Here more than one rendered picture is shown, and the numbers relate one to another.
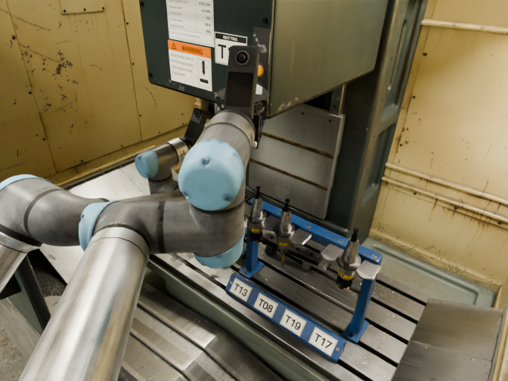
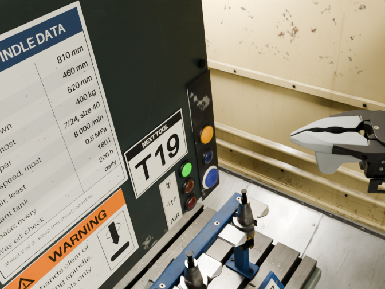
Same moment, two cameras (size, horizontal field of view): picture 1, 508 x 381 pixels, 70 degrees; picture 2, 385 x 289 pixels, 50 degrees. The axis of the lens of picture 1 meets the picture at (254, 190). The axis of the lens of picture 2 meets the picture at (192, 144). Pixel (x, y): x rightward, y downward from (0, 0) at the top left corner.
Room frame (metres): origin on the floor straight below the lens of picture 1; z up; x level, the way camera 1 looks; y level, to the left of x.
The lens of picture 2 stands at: (0.81, 0.44, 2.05)
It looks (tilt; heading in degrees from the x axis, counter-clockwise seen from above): 38 degrees down; 276
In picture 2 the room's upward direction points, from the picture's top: 8 degrees counter-clockwise
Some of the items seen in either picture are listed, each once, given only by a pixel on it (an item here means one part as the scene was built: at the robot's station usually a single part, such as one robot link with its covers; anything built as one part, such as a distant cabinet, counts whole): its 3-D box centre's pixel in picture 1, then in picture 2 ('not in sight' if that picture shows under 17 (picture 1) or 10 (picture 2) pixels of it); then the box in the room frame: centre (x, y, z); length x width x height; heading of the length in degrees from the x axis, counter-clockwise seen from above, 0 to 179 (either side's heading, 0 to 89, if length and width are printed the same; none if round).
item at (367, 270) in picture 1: (367, 270); (255, 208); (0.74, -0.32, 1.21); 0.07 x 0.05 x 0.01; 143
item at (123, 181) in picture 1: (133, 215); not in sight; (1.57, 0.64, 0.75); 0.89 x 0.67 x 0.26; 143
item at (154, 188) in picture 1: (165, 190); not in sight; (0.95, 0.27, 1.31); 0.11 x 0.08 x 0.11; 59
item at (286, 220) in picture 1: (286, 218); (192, 272); (0.90, -0.10, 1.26); 0.04 x 0.04 x 0.07
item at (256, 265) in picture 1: (252, 240); not in sight; (1.05, 0.00, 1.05); 0.10 x 0.05 x 0.30; 143
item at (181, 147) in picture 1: (178, 151); not in sight; (1.02, 0.24, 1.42); 0.08 x 0.05 x 0.08; 50
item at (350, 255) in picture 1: (351, 249); (244, 209); (0.77, -0.28, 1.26); 0.04 x 0.04 x 0.07
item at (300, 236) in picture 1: (299, 237); (208, 266); (0.87, -0.14, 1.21); 0.07 x 0.05 x 0.01; 143
